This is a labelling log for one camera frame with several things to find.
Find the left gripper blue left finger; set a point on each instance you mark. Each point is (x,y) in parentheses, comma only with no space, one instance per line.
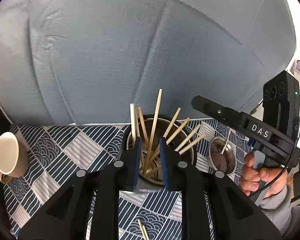
(137,150)

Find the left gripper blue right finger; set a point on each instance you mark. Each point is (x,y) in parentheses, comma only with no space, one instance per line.
(164,162)

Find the bamboo chopstick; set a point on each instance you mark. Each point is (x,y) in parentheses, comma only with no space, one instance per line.
(142,122)
(172,122)
(143,230)
(150,144)

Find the pale chopstick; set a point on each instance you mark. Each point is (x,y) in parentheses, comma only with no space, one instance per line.
(132,119)
(188,137)
(190,145)
(176,132)

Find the person's right hand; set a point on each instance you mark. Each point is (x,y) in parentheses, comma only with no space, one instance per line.
(250,178)

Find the black cylindrical utensil holder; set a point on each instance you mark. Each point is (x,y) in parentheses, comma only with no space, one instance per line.
(178,135)

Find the metal spoon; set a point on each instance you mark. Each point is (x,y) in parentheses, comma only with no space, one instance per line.
(226,142)

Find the steel sauce bowl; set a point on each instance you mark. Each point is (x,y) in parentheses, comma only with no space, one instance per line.
(226,162)

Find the blue patterned tablecloth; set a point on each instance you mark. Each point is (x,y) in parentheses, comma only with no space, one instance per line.
(57,152)

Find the grey-blue backdrop cloth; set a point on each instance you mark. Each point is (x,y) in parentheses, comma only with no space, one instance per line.
(85,61)

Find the beige ceramic mug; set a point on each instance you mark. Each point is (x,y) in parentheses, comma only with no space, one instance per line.
(14,159)

